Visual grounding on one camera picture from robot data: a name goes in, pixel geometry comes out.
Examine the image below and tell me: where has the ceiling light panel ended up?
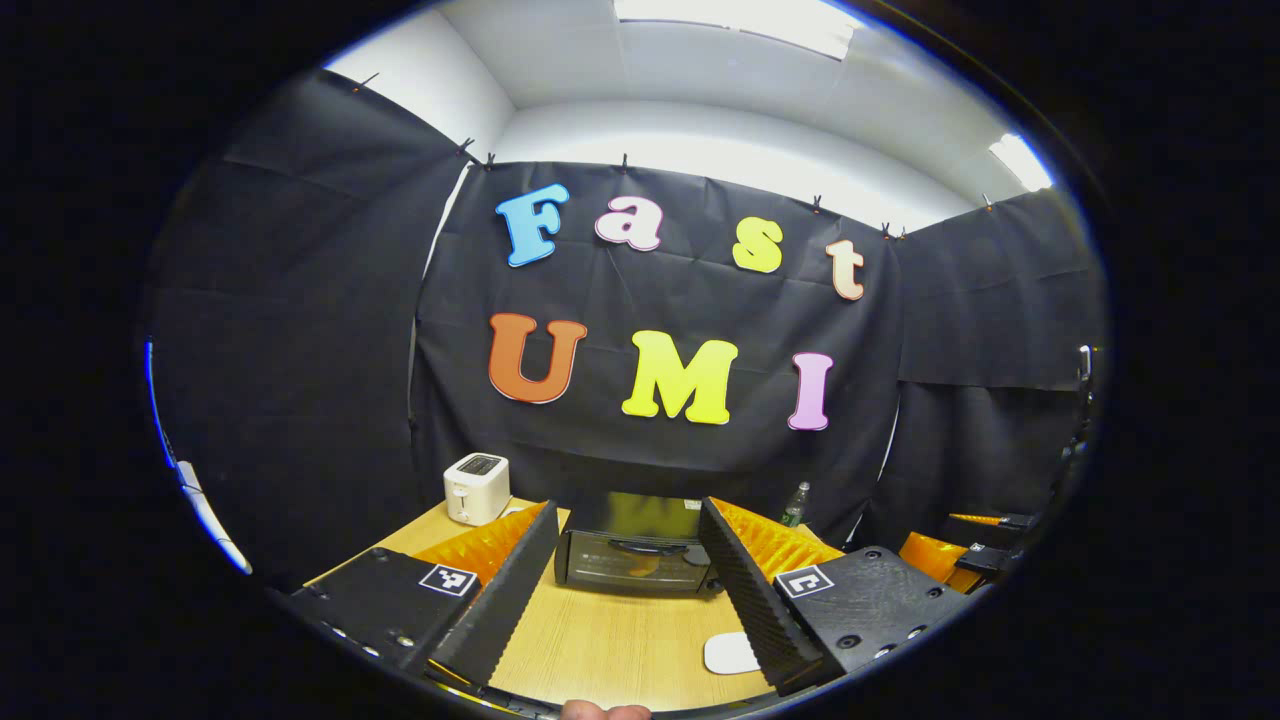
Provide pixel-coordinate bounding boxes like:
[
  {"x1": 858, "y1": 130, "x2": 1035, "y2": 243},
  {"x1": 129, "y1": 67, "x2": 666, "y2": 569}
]
[
  {"x1": 615, "y1": 0, "x2": 861, "y2": 59},
  {"x1": 990, "y1": 133, "x2": 1054, "y2": 191}
]

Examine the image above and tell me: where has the black electric oven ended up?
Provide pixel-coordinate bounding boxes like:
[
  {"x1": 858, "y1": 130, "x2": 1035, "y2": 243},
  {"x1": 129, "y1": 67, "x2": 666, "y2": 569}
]
[{"x1": 555, "y1": 490, "x2": 726, "y2": 597}]

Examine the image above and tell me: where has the black backdrop cloth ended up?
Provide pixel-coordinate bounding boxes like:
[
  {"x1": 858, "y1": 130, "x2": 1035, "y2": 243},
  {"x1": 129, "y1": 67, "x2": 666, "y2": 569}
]
[{"x1": 140, "y1": 68, "x2": 1109, "y2": 591}]

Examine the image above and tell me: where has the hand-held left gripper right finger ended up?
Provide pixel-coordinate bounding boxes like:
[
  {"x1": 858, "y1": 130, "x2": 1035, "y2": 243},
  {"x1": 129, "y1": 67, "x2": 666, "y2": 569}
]
[{"x1": 698, "y1": 496, "x2": 986, "y2": 698}]

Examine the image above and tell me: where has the small white plate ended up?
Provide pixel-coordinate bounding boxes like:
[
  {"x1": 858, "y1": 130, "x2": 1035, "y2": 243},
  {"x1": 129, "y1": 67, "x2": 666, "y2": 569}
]
[{"x1": 703, "y1": 631, "x2": 763, "y2": 676}]

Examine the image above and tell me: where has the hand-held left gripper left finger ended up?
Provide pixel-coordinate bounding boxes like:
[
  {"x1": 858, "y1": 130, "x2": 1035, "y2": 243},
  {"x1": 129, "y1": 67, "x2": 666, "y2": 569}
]
[{"x1": 270, "y1": 499, "x2": 563, "y2": 693}]

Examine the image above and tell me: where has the white toaster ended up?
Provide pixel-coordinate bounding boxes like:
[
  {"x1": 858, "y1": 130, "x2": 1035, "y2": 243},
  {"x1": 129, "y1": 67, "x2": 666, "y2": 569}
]
[{"x1": 443, "y1": 452, "x2": 511, "y2": 527}]

